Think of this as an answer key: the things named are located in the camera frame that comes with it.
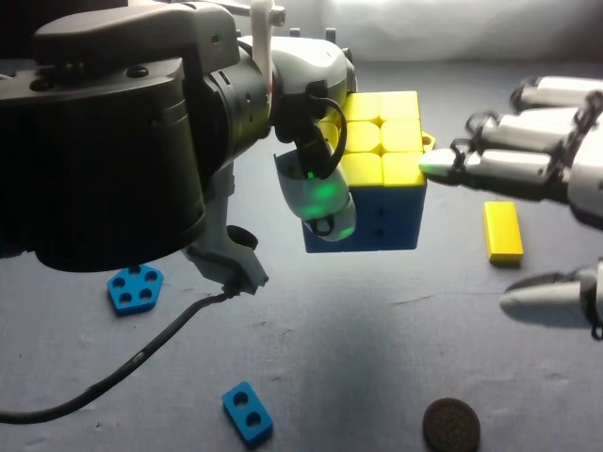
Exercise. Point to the yellow block with holes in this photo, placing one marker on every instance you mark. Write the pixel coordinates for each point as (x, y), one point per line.
(429, 141)

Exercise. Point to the grey table cloth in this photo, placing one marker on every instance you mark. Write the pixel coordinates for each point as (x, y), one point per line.
(353, 329)

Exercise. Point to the blue two-hole block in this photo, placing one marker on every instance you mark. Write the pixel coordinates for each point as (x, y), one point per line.
(238, 416)

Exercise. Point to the yellow rectangular block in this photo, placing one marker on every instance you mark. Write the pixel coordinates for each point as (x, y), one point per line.
(503, 230)

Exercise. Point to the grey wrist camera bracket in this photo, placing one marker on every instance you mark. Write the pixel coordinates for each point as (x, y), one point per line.
(245, 273)

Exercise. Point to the chocolate sandwich cookie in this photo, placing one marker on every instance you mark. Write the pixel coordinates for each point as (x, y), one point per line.
(452, 426)

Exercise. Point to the Rubik's cube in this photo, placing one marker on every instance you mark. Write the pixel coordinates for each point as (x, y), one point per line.
(400, 141)

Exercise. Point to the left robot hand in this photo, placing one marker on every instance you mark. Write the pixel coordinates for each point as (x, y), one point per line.
(320, 61)

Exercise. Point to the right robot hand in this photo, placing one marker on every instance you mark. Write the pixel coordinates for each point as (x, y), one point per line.
(513, 165)

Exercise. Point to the white backdrop cloth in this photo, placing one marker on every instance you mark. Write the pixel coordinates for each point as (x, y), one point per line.
(471, 28)

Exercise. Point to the blue pentagon block with holes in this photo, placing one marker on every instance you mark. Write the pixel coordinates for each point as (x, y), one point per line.
(134, 301)

